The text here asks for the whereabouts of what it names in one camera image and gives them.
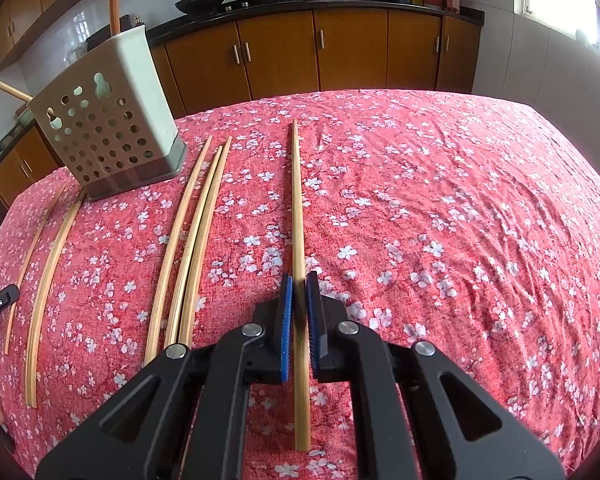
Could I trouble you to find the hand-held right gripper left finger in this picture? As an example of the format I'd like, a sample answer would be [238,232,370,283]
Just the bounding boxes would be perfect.
[35,275,295,480]

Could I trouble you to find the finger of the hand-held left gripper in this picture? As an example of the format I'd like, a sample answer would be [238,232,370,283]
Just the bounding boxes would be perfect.
[0,284,21,318]

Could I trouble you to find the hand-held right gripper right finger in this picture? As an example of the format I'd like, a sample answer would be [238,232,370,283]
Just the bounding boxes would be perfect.
[305,271,566,480]

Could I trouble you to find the perforated pale green chopstick holder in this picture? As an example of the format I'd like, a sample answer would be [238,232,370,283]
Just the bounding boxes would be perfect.
[29,27,187,202]

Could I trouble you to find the wooden sink cabinets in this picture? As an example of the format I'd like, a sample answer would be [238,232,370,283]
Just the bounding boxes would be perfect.
[0,125,63,213]

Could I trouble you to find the long wooden base cabinets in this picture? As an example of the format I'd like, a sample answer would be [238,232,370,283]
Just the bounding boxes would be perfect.
[150,7,482,117]

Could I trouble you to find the black kitchen countertop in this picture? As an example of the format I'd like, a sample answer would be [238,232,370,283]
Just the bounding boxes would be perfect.
[87,0,486,47]

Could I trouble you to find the wooden wall cabinets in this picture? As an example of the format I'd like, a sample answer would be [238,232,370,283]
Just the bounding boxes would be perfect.
[0,0,116,76]

